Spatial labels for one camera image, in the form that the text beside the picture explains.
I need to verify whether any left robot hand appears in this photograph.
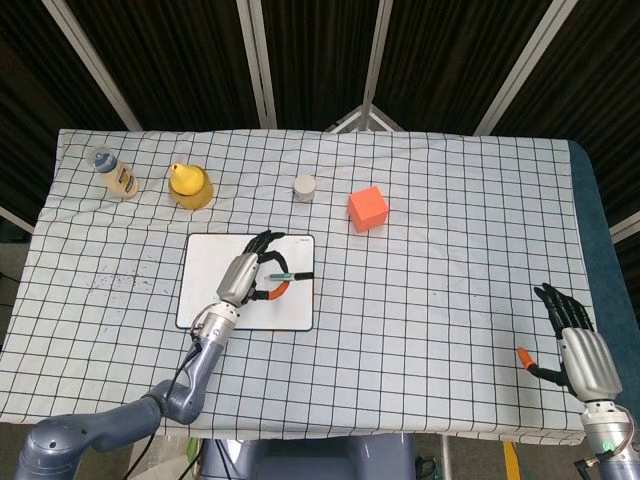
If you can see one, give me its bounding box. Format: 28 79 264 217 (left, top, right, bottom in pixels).
215 229 292 308

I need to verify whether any small white jar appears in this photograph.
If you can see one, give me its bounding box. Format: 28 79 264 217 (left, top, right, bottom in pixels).
292 174 319 205

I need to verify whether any green marker pen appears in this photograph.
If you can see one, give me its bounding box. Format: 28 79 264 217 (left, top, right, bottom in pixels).
263 270 316 282

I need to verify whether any mayonnaise squeeze bottle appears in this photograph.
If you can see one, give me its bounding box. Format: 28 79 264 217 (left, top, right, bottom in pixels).
87 146 140 201

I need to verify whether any orange cube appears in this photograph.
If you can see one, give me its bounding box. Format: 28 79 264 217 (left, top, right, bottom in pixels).
347 185 391 234

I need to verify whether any white screen frame post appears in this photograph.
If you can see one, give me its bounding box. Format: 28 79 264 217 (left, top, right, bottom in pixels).
234 0 279 130
42 0 144 131
363 0 397 110
472 0 574 136

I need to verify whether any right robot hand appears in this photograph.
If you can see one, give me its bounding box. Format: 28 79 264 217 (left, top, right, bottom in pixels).
517 282 624 404

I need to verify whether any white dry-erase board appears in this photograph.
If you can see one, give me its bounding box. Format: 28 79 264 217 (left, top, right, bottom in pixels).
175 232 317 333

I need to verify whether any black grid white tablecloth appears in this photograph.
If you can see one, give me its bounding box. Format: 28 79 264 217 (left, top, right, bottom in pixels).
0 128 601 447

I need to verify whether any metal screen foot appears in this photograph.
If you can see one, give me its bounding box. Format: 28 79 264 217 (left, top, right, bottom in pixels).
324 103 407 134

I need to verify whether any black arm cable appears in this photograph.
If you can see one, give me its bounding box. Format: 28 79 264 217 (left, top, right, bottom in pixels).
132 327 202 480

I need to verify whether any yellow round holder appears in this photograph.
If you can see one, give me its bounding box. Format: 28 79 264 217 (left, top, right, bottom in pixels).
167 167 215 212

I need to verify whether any grey robot torso base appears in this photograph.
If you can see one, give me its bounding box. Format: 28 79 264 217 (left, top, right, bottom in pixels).
199 432 417 480

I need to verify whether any yellow pear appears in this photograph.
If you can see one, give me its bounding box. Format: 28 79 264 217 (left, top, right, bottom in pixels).
168 162 207 197

